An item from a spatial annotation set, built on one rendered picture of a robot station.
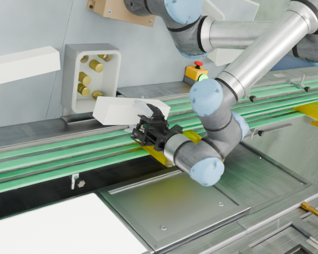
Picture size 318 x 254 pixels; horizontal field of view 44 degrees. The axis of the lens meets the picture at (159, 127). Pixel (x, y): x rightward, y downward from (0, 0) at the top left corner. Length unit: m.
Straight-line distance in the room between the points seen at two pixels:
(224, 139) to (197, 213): 0.52
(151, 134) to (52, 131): 0.44
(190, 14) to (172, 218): 0.67
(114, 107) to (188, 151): 0.26
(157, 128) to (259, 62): 0.33
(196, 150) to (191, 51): 0.44
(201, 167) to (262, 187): 0.85
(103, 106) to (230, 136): 0.37
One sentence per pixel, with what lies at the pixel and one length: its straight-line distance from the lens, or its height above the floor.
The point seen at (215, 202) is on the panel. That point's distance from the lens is 1.51.
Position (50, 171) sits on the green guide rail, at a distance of 1.34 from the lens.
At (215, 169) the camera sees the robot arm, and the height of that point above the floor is 1.45.
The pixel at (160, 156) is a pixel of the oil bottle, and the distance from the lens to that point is 1.46.
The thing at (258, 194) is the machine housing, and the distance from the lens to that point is 1.71.
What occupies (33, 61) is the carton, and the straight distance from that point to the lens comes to 1.29.
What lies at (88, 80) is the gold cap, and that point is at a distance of 1.40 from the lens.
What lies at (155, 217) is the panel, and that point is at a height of 1.19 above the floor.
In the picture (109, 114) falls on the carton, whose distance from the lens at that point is 1.11.
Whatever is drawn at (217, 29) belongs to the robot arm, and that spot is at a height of 1.13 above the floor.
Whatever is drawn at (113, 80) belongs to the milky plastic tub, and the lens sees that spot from 1.44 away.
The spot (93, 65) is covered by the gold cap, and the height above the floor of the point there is 0.80.
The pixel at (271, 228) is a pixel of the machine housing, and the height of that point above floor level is 1.42.
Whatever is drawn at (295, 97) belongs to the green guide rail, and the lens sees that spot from 2.30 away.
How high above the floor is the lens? 1.92
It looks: 40 degrees down
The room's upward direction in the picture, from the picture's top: 126 degrees clockwise
